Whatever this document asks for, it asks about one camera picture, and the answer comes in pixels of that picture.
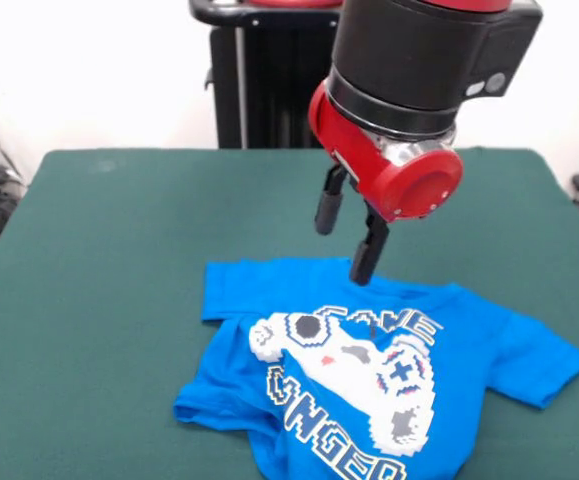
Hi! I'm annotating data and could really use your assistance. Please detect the blue printed t-shirt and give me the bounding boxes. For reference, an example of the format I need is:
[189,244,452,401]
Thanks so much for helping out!
[172,256,579,480]

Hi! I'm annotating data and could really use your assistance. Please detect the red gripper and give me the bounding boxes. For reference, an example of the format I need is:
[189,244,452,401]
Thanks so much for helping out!
[307,80,466,287]

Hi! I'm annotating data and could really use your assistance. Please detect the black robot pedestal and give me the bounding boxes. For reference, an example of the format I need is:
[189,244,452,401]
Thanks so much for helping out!
[188,0,350,150]

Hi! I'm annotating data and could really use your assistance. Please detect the dark green tablecloth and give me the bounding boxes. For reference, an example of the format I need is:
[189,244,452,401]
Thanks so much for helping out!
[0,146,579,480]

